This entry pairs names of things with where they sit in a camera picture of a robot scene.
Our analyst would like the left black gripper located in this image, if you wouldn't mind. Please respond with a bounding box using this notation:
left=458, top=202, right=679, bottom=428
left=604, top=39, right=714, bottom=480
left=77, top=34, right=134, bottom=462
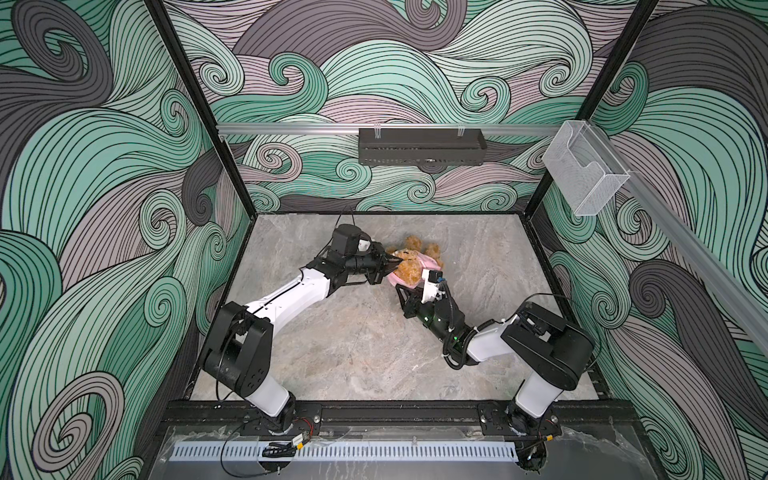
left=344, top=242, right=403, bottom=286

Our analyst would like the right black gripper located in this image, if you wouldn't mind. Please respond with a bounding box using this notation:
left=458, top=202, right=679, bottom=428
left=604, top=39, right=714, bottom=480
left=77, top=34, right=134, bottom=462
left=396, top=282, right=452, bottom=348

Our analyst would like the brown teddy bear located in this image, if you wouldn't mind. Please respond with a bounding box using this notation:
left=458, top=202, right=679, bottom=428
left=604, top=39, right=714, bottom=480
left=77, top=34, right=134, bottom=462
left=385, top=235, right=444, bottom=288

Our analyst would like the pink teddy hoodie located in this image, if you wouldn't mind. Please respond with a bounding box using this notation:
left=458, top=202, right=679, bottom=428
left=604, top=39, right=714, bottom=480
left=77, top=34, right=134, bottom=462
left=386, top=249, right=444, bottom=288

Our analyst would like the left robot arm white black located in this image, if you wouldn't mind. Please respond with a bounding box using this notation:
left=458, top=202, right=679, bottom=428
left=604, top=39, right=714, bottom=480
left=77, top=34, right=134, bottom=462
left=198, top=224, right=402, bottom=419

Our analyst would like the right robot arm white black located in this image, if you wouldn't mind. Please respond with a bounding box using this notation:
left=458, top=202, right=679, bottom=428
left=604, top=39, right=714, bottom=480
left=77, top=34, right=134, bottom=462
left=395, top=282, right=596, bottom=420

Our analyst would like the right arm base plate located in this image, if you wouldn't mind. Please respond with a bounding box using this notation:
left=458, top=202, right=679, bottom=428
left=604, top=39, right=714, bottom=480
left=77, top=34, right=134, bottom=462
left=478, top=400, right=562, bottom=440

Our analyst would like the black perforated wall tray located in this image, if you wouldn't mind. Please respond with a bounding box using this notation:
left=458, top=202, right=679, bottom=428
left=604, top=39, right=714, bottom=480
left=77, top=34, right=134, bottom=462
left=358, top=129, right=488, bottom=167

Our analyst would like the back aluminium rail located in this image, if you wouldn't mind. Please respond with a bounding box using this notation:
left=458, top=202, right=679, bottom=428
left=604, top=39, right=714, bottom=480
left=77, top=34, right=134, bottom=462
left=216, top=122, right=560, bottom=137

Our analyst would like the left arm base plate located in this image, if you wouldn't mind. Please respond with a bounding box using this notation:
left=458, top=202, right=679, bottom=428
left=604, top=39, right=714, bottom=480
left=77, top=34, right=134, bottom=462
left=242, top=398, right=322, bottom=437

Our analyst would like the clear acrylic wall box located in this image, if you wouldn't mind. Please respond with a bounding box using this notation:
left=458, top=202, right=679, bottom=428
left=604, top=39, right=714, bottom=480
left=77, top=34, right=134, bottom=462
left=542, top=120, right=630, bottom=217

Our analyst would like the white slotted cable duct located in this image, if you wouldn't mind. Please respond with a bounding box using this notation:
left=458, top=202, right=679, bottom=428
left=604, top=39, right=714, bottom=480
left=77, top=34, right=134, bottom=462
left=168, top=440, right=518, bottom=462

